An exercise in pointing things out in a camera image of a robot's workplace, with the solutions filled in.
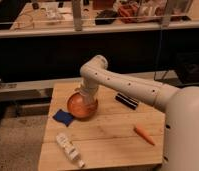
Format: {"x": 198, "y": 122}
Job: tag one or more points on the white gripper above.
{"x": 88, "y": 94}

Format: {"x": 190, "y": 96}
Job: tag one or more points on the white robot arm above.
{"x": 180, "y": 106}

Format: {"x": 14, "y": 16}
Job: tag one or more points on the orange ceramic bowl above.
{"x": 81, "y": 106}

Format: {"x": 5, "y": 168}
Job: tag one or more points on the blue cloth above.
{"x": 63, "y": 117}

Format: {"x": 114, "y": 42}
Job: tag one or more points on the black striped rectangular object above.
{"x": 133, "y": 104}

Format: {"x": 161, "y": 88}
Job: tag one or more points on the wooden table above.
{"x": 105, "y": 140}

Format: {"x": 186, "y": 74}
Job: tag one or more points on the orange carrot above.
{"x": 142, "y": 133}

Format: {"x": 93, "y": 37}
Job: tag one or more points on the white plastic bottle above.
{"x": 70, "y": 150}

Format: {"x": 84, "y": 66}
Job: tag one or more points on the black bag on shelf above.
{"x": 106, "y": 17}

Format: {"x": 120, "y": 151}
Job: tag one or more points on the grey vertical post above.
{"x": 167, "y": 13}
{"x": 76, "y": 9}

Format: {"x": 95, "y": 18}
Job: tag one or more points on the grey right vertical post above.
{"x": 167, "y": 13}

